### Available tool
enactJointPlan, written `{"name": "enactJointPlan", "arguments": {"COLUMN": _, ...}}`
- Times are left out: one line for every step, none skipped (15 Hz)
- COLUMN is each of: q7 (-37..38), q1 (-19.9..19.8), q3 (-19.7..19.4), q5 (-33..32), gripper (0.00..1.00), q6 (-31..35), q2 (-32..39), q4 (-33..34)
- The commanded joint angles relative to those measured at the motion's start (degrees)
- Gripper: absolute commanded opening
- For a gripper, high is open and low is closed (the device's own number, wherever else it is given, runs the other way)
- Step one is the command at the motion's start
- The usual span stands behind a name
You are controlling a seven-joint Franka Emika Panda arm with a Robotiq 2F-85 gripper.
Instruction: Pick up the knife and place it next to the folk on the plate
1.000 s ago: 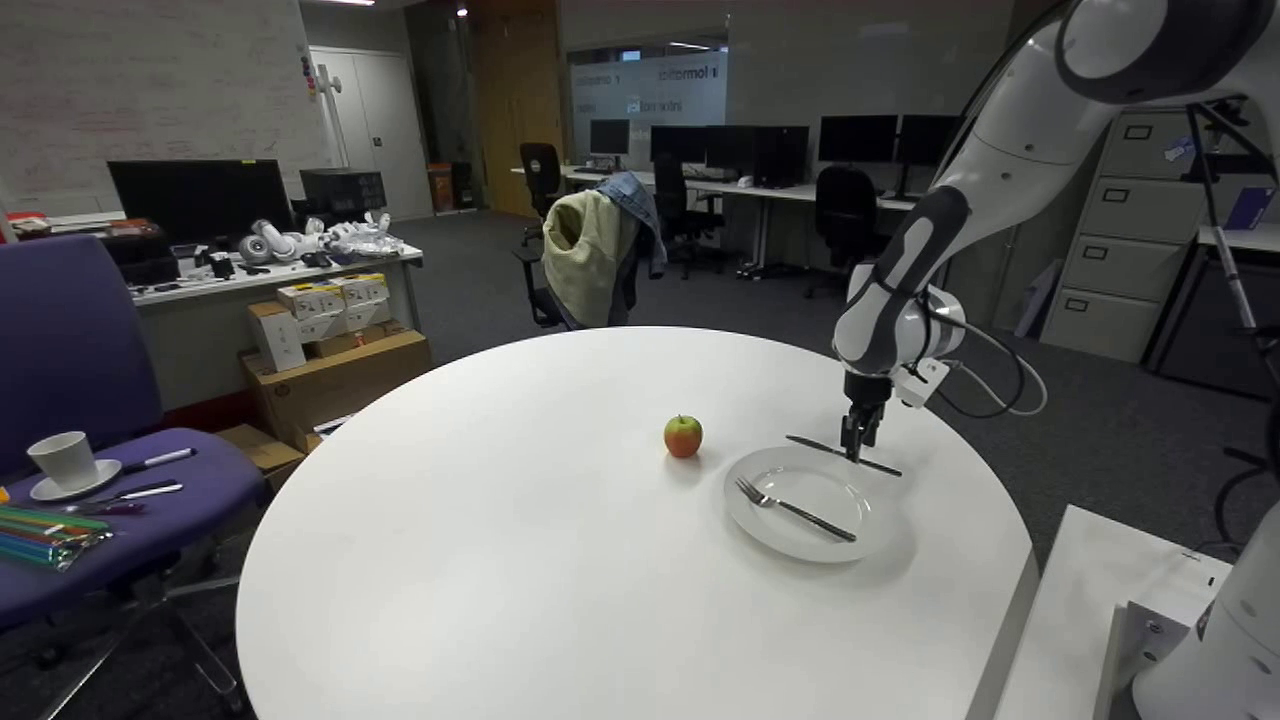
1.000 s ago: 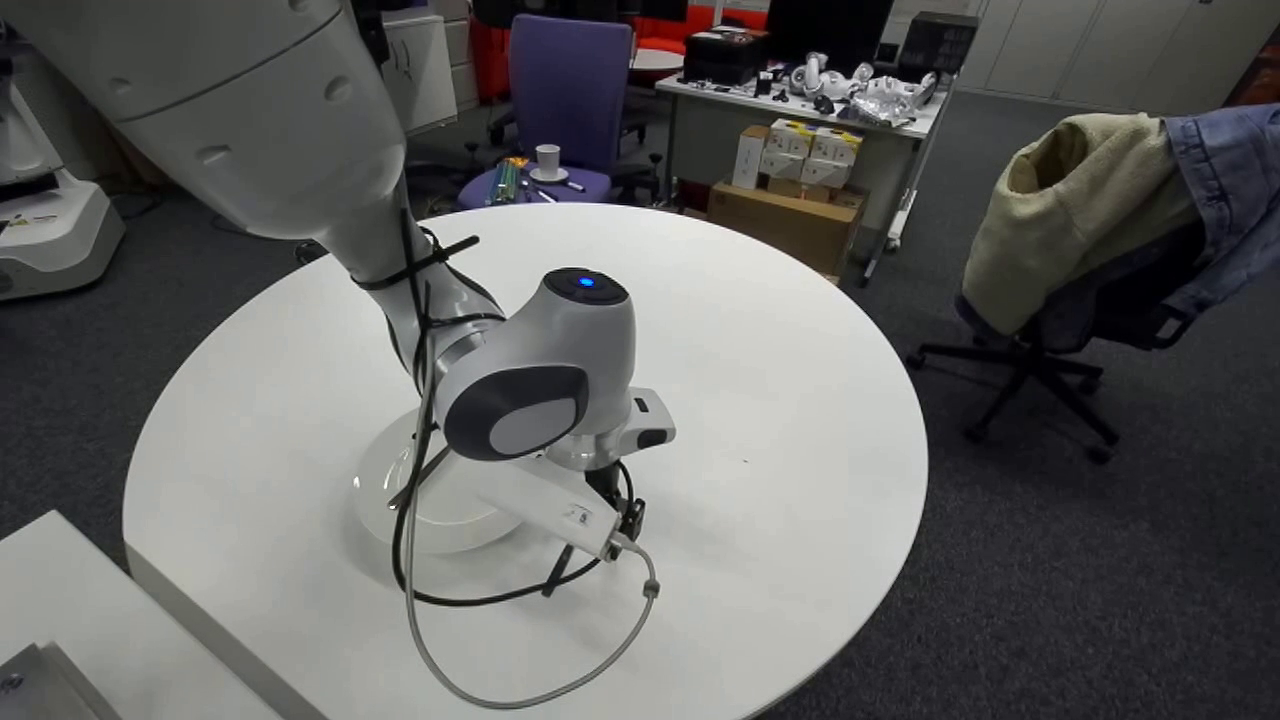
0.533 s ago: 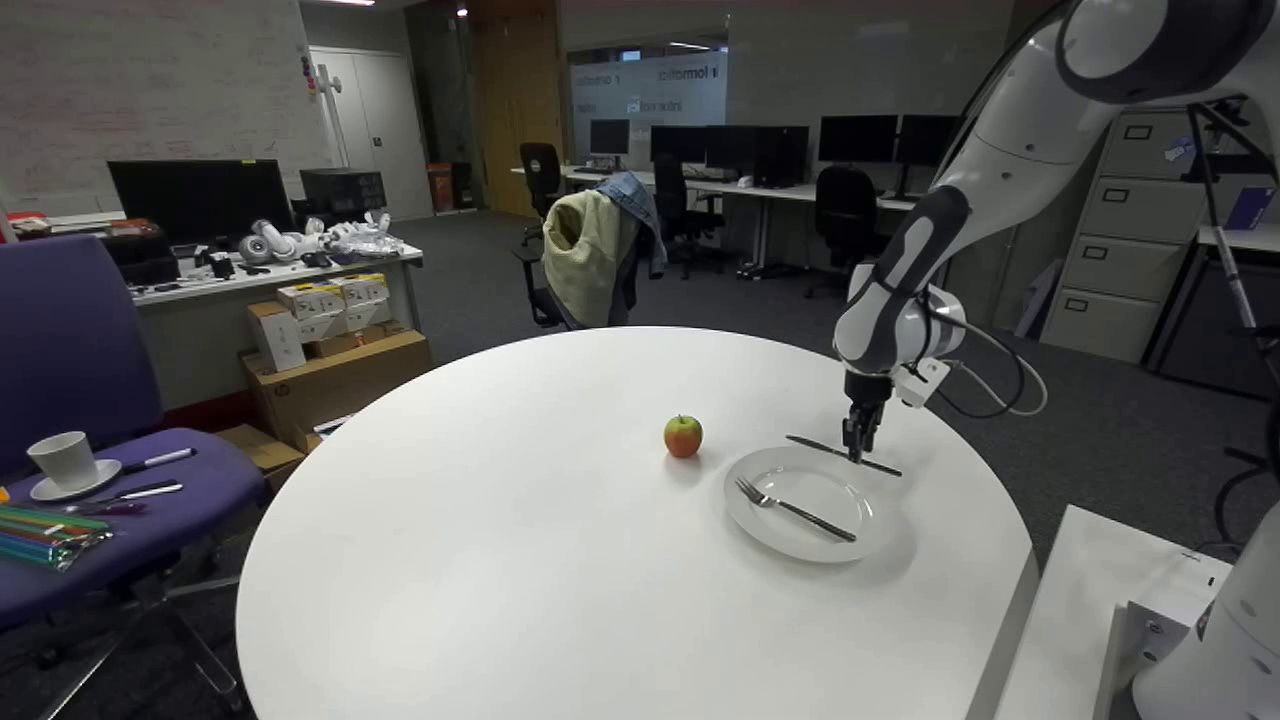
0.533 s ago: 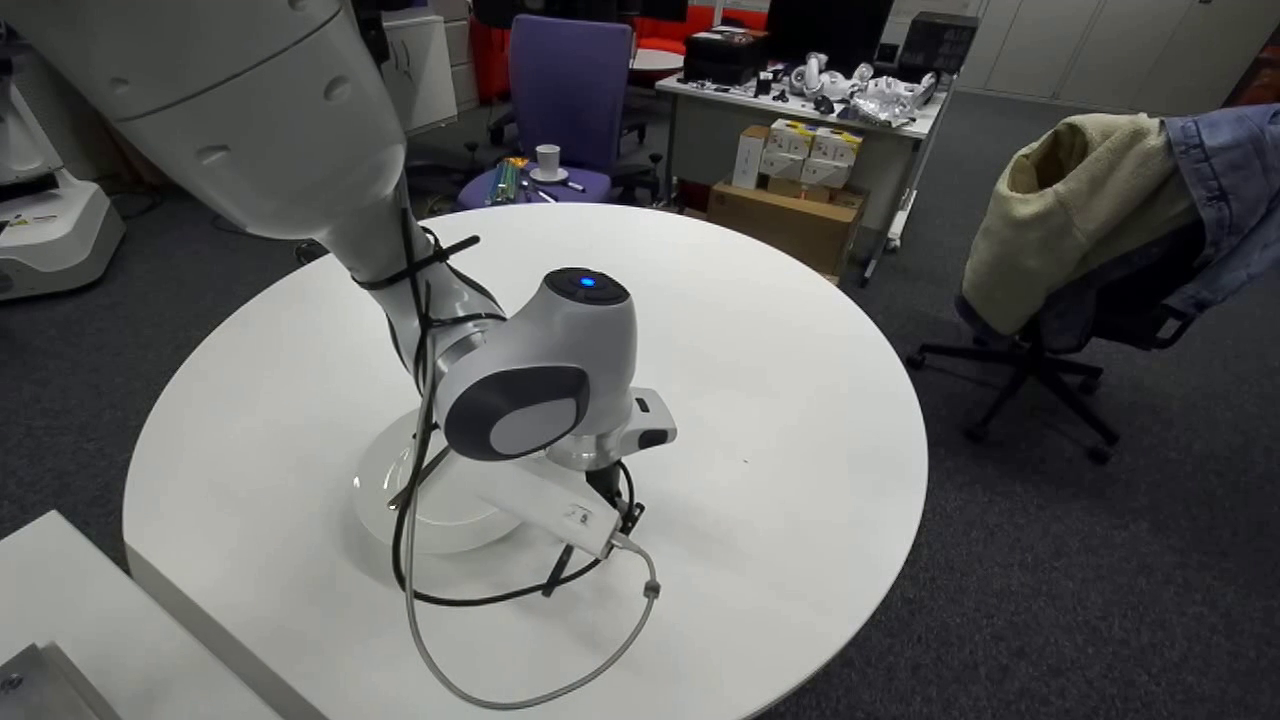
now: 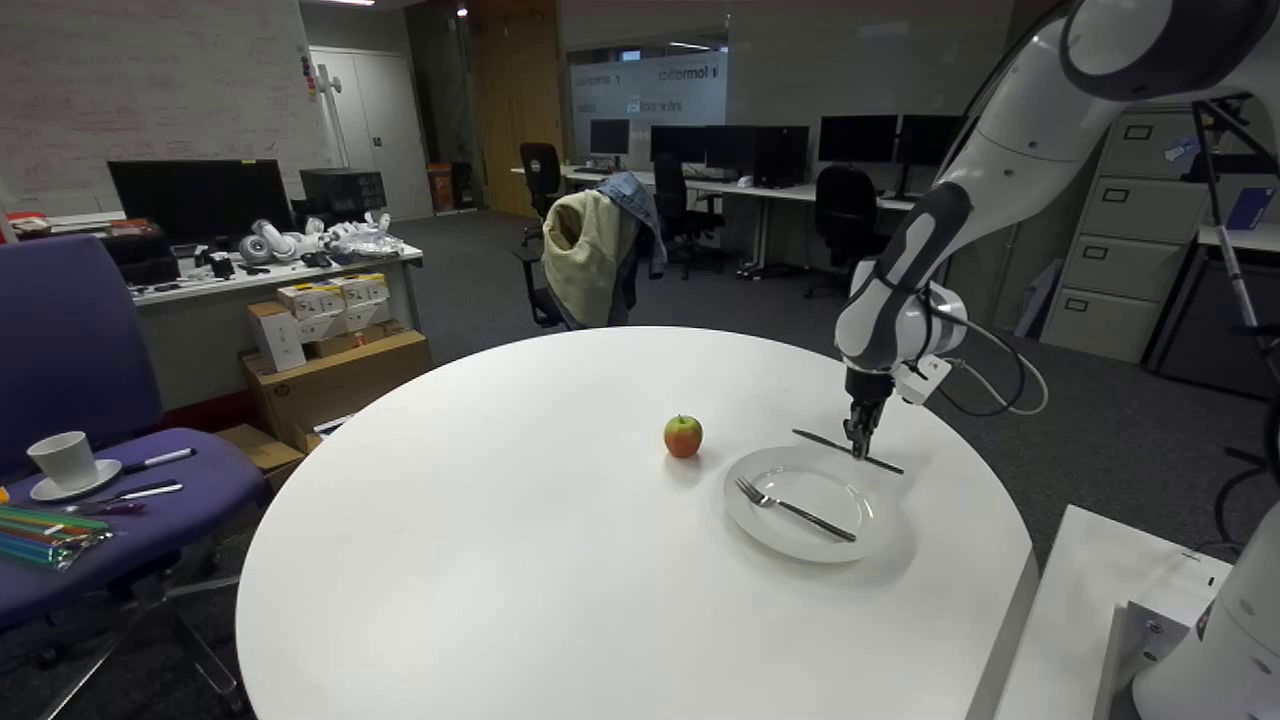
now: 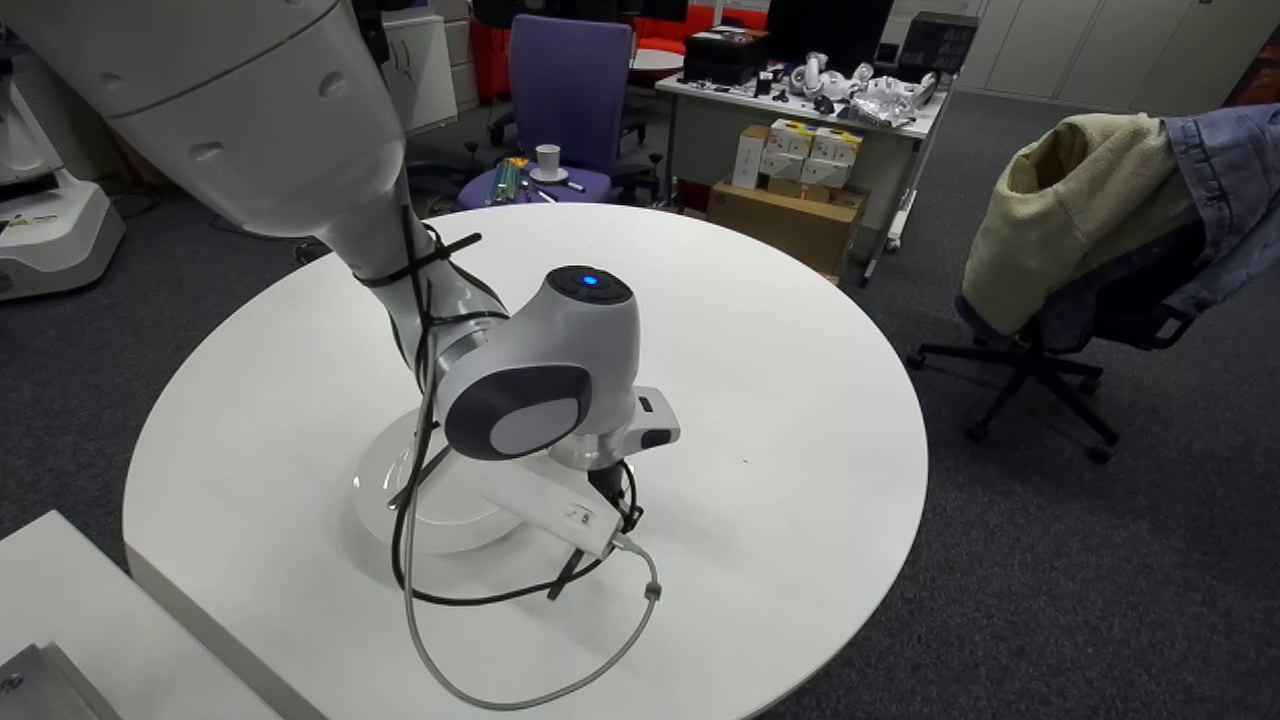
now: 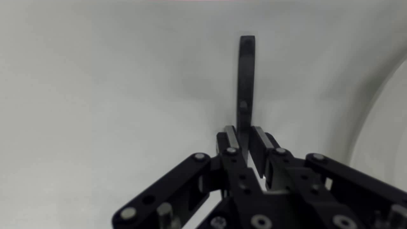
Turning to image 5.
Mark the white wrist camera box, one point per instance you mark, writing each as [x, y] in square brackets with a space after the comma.
[927, 376]

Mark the yellow white carton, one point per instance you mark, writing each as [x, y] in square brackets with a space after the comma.
[370, 298]
[315, 310]

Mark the silver table knife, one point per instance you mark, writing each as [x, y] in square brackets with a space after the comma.
[821, 443]

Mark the black tripod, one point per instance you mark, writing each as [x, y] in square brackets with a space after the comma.
[1226, 224]

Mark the purple upholstered chair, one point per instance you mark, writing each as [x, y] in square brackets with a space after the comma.
[67, 344]

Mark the small black monitor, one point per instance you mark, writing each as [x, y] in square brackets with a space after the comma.
[342, 194]

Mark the small brown cardboard box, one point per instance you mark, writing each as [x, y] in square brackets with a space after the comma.
[274, 336]

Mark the black background monitor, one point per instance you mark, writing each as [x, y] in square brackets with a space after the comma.
[679, 145]
[929, 137]
[608, 137]
[858, 137]
[760, 153]

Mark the white saucer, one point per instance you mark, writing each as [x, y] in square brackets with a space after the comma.
[106, 478]

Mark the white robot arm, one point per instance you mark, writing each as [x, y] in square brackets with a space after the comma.
[1014, 145]

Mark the blue denim jacket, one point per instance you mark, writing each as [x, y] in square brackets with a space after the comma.
[639, 204]

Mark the black swivel office chair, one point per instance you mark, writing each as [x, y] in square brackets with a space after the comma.
[544, 284]

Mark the white robot mounting platform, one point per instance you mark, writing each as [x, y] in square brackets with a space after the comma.
[1087, 603]

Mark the wooden crate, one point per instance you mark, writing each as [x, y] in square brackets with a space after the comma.
[342, 383]

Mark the silver fork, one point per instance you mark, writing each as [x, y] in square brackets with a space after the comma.
[802, 508]

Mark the long white office desk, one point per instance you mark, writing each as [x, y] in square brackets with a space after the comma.
[744, 190]

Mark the black bag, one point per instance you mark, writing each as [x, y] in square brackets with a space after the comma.
[145, 254]

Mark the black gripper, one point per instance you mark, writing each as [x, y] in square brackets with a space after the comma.
[867, 389]

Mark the white round plate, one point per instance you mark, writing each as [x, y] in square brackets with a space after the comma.
[825, 524]

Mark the grey office desk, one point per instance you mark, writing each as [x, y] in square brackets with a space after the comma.
[200, 322]

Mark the bundle of coloured pens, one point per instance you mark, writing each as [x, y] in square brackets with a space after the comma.
[44, 538]

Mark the cream jacket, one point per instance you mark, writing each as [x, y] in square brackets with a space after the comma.
[582, 254]

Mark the pile of white parts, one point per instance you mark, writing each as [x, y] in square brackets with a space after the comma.
[335, 242]

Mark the orange wooden door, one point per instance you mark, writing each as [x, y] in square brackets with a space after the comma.
[517, 107]

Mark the large black monitor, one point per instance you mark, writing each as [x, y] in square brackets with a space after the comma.
[200, 199]

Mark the grey filing cabinet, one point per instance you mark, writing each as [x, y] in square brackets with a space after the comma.
[1134, 224]

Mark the red yellow apple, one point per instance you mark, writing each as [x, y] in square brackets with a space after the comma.
[683, 439]

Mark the white cup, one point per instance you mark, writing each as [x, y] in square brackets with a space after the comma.
[63, 459]

